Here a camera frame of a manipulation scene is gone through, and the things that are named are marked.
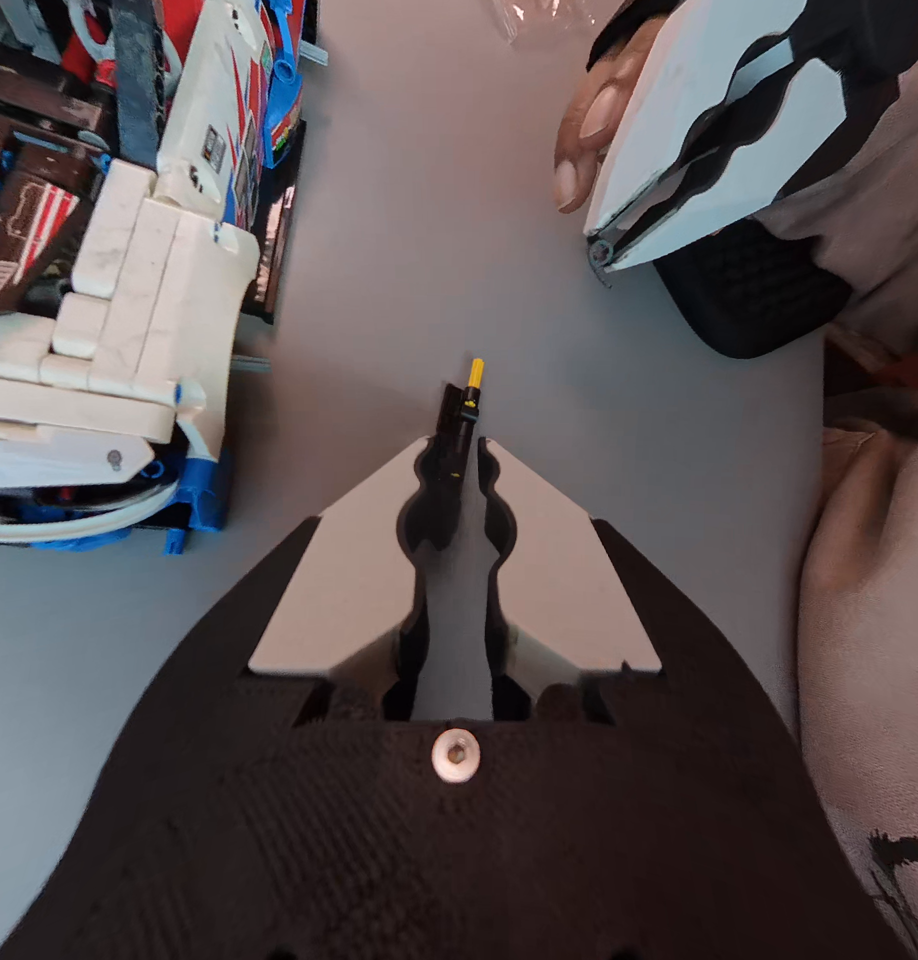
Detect clear plastic bag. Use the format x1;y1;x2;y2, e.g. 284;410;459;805
489;0;629;48

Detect brick-built toy race car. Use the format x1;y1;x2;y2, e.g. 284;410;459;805
0;0;329;558

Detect person's right forearm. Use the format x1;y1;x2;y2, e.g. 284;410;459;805
751;56;918;335

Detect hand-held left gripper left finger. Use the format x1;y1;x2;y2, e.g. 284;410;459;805
247;437;436;700

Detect black toy axle connector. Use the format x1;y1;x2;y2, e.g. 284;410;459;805
432;382;481;489

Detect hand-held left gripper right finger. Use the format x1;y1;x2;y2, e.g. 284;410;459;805
477;437;663;690

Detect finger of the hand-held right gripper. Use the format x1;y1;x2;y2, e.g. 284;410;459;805
611;57;870;273
583;0;807;240

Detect person's beige hoodie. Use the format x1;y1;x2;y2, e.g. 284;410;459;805
795;420;918;960

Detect person's right hand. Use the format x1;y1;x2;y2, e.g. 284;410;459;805
552;16;674;215

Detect black mesh chair pad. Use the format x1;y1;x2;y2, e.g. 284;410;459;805
652;217;854;360

